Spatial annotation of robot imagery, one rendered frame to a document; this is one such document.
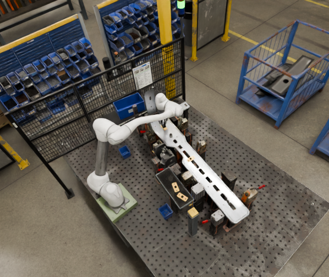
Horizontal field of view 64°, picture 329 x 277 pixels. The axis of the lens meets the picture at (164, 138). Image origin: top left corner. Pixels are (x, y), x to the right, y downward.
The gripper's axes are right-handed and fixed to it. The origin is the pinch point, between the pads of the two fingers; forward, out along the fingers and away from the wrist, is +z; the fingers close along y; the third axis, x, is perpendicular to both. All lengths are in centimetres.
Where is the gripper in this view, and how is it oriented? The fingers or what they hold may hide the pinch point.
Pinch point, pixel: (163, 125)
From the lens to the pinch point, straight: 274.0
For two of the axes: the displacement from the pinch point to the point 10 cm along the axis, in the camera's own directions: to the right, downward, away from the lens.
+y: 8.4, -4.7, 2.8
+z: 0.8, 6.1, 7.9
